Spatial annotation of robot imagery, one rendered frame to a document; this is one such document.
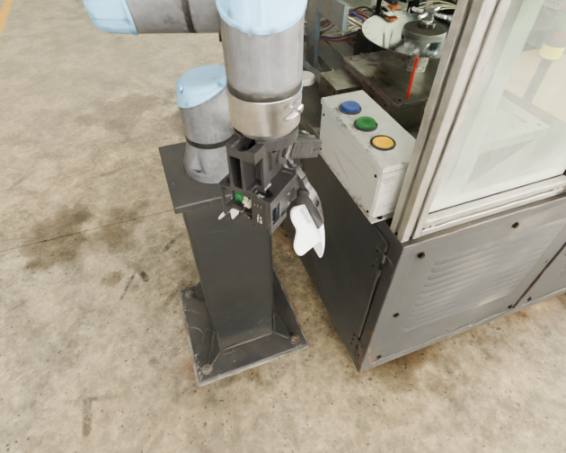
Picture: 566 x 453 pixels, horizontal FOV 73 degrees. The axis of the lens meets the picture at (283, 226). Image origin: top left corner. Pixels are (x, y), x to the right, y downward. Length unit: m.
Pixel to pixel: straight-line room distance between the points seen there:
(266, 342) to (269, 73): 1.22
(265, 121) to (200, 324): 1.23
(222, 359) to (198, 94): 0.96
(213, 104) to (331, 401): 1.02
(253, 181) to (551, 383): 1.44
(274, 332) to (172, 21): 1.21
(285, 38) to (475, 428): 1.36
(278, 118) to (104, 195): 1.86
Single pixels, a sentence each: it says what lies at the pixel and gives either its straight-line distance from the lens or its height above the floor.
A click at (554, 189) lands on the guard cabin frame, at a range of 1.05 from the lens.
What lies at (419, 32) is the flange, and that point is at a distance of 1.16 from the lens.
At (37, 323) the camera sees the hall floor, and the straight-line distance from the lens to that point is 1.80.
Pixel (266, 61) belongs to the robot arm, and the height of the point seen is 1.19.
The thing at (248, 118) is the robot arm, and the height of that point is 1.14.
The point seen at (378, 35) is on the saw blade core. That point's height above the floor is 0.95.
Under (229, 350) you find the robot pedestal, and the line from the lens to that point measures 1.48.
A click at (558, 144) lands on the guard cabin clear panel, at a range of 0.96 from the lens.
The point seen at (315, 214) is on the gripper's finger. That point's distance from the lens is 0.50.
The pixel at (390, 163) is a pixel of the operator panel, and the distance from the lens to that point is 0.75.
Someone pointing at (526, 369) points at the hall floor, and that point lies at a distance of 1.69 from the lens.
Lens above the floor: 1.34
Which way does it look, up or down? 47 degrees down
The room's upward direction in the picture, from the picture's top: straight up
